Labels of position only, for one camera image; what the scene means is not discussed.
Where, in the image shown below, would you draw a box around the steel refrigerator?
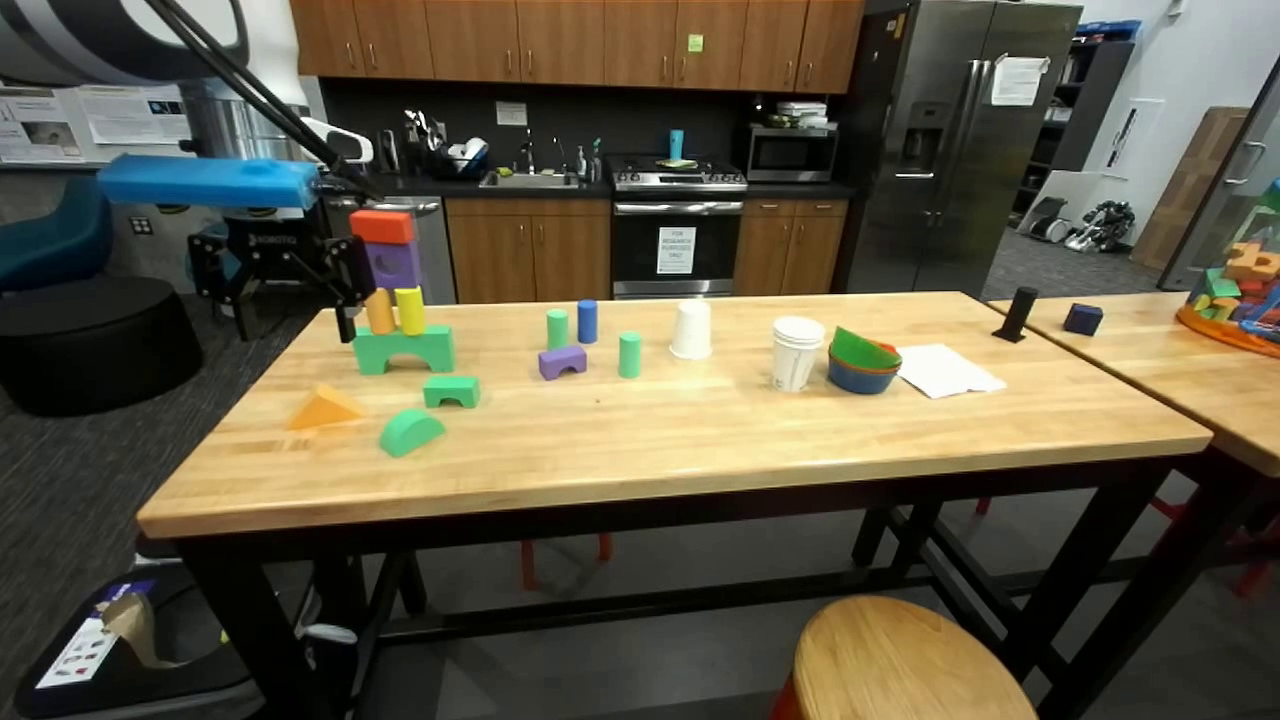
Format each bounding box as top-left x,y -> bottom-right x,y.
834,0 -> 1085,298

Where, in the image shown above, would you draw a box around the wall posters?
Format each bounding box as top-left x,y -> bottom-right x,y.
0,84 -> 193,167

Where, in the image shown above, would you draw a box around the white paper sheet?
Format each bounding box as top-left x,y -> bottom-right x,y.
896,343 -> 1008,400

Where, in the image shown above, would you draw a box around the stack of containers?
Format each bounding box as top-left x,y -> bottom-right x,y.
768,100 -> 833,131

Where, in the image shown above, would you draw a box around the black round ottoman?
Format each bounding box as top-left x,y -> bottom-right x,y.
0,276 -> 207,418

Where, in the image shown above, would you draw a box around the stack of coloured bowls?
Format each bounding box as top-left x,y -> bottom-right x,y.
827,325 -> 904,396

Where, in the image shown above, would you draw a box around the black post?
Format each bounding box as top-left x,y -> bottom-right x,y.
992,286 -> 1040,345

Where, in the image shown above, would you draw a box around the wooden board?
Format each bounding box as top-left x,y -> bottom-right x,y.
1129,106 -> 1252,273

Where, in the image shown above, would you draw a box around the small toy robot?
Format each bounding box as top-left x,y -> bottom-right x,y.
1063,199 -> 1138,254

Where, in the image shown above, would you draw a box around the white paper on refrigerator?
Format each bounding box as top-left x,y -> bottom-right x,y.
989,54 -> 1052,108

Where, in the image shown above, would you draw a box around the row of wooden wall cabinets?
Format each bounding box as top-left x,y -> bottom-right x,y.
289,0 -> 867,95

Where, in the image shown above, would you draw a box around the green half-round foam block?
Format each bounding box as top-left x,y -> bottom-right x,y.
378,408 -> 447,459

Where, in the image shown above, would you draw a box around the purple foam cube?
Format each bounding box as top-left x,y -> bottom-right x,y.
364,240 -> 423,294

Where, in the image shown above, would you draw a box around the teal armchair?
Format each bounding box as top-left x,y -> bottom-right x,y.
0,175 -> 114,293

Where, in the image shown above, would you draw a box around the white sign on oven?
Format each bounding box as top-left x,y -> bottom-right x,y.
656,225 -> 698,277

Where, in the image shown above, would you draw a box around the large green arch block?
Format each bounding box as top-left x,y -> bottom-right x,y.
351,324 -> 457,377

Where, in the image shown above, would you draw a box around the dark shelf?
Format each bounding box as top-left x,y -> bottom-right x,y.
1008,20 -> 1138,227

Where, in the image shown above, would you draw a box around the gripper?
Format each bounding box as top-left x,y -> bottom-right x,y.
187,212 -> 378,345

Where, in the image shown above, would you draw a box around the orange triangle foam block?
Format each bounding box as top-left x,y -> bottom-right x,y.
286,384 -> 367,433

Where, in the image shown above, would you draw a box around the white paper cup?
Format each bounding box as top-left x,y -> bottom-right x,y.
668,298 -> 714,362

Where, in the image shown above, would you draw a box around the wooden table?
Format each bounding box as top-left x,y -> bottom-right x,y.
988,290 -> 1280,720

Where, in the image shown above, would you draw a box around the dish rack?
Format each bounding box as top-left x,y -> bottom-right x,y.
428,136 -> 492,182

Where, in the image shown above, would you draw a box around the heap of blocks on tray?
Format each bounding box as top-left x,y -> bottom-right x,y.
1176,178 -> 1280,359

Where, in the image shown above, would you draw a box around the red-orange rectangular foam block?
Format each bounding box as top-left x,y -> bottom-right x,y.
349,209 -> 415,246

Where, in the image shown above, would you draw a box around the round wooden stool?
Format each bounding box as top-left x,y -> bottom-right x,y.
768,595 -> 1042,720

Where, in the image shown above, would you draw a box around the wooden base cabinet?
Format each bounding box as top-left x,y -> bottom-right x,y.
444,196 -> 613,305
733,197 -> 852,297

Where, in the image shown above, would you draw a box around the small green arch block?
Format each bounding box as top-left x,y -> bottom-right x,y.
422,374 -> 481,410

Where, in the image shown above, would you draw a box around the red stool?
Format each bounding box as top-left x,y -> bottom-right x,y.
518,533 -> 615,592

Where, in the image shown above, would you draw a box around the sink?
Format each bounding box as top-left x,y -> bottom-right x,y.
479,170 -> 583,192

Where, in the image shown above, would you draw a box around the steel stove with oven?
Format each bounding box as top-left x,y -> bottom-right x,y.
610,153 -> 749,300

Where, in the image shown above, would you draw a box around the glass door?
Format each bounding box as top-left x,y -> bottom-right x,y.
1158,58 -> 1280,293

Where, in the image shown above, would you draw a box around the stack of white paper cups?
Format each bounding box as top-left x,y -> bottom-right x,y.
770,315 -> 828,394

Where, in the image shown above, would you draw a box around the purple arch foam block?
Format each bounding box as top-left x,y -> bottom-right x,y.
537,345 -> 589,382

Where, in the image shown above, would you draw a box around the microwave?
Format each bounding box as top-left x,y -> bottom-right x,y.
745,124 -> 840,185

